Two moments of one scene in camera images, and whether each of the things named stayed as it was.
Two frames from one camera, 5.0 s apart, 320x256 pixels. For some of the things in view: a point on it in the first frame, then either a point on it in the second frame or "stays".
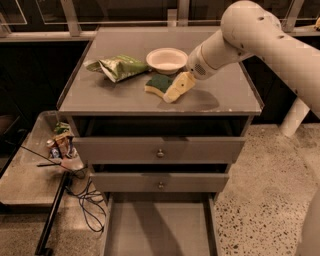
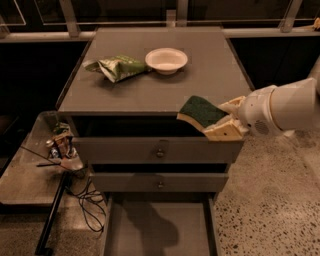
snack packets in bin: (61, 145) stays
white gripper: (195, 66) → (256, 110)
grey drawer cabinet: (135, 142) stays
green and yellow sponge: (158, 84) → (201, 112)
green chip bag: (118, 66) stays
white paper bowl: (167, 60) stays
